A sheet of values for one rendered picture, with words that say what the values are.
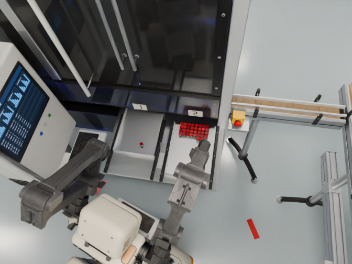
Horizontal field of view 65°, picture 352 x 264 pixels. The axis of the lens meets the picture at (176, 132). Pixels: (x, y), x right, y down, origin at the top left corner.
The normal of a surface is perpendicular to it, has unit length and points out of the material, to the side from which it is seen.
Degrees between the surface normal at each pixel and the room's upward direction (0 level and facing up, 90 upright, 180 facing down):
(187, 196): 13
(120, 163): 0
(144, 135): 0
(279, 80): 0
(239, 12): 90
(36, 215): 54
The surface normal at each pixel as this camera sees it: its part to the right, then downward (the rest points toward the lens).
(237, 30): -0.18, 0.88
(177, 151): -0.07, -0.46
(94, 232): -0.40, 0.28
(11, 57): 0.98, 0.13
